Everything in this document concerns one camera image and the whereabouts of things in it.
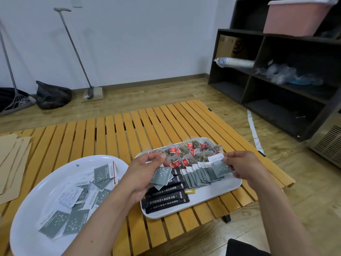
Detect sleeve of white paper cups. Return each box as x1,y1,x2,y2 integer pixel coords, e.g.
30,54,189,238
214,57,255,69

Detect row of tea bags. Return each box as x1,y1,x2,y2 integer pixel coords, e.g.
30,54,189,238
149,140,224,168

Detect person's left forearm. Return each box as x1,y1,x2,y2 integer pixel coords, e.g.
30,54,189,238
63,189,134,256

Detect large black bag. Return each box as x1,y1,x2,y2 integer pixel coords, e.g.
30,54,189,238
0,87,28,112

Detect pink storage bin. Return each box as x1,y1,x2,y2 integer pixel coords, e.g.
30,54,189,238
263,0,339,37

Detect person's right forearm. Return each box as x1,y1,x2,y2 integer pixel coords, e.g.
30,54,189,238
253,176,320,256

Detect small black garbage bag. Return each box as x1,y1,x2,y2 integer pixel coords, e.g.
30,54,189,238
36,80,72,110

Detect stack of brown envelopes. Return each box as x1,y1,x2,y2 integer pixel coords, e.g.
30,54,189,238
0,134,32,205

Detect grey white square sachets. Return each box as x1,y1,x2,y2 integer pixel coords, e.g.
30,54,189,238
181,161,226,190

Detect person's left hand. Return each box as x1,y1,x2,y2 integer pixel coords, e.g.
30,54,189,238
120,152,172,205

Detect white floor tape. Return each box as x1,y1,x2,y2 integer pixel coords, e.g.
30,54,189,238
247,110,265,155

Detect brown cardboard box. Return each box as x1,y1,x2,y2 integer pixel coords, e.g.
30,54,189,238
216,34,243,59

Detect black stick sachets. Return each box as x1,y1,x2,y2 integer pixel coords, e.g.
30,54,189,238
141,167,190,214

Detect grey long-handled broom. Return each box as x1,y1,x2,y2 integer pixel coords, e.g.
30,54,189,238
0,20,37,116

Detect white round bowl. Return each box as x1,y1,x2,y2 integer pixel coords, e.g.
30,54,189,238
10,155,129,256

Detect bunch of tan rubber bands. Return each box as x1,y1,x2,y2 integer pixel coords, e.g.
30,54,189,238
113,161,120,186

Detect black shelf unit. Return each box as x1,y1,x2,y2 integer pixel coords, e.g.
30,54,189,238
207,0,341,142

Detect white plastic tray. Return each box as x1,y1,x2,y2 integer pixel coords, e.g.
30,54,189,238
134,138,242,220

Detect person's black trousers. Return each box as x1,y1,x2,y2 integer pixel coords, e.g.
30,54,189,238
226,238,271,256

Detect person's right hand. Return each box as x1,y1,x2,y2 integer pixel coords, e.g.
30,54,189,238
222,150,270,189

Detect long-handled beige dustpan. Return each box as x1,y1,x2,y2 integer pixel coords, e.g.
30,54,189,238
54,7,104,103

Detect white green sachets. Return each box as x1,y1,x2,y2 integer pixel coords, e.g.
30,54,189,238
36,162,118,240

